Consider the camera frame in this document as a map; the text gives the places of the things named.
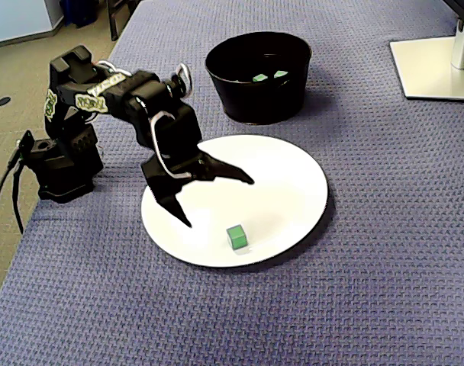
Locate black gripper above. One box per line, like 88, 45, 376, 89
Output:
133, 103, 256, 230

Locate dark blue bin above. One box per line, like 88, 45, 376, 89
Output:
59, 0, 100, 28

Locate white round plate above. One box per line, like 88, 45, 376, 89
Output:
140, 133, 330, 269

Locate dark chair legs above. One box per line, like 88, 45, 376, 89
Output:
105, 0, 141, 42

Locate black round bowl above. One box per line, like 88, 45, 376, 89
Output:
204, 30, 313, 126

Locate black cable with plug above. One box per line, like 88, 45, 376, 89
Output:
11, 152, 26, 234

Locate blue woven table cloth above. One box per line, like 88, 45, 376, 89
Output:
0, 0, 464, 366

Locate light blue panel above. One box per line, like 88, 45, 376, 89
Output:
0, 0, 65, 50

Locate silver monitor stand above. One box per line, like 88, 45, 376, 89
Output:
388, 17, 464, 101

